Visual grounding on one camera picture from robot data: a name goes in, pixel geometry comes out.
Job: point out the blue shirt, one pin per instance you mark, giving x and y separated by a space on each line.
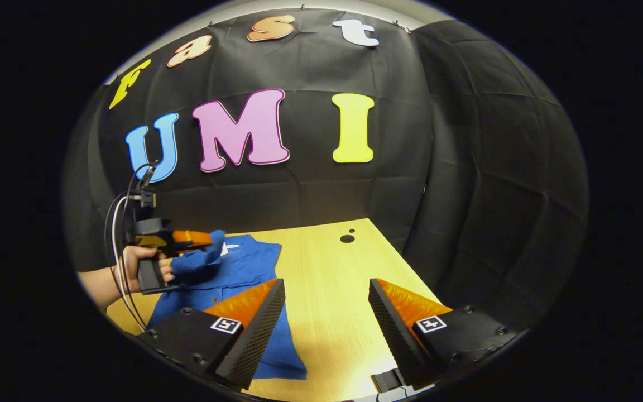
243 262

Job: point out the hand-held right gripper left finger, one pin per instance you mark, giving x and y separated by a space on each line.
257 338

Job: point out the black backdrop cloth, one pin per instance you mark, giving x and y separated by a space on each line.
310 190

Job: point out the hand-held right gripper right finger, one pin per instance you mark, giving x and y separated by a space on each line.
394 335

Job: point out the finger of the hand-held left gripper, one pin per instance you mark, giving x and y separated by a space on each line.
196 238

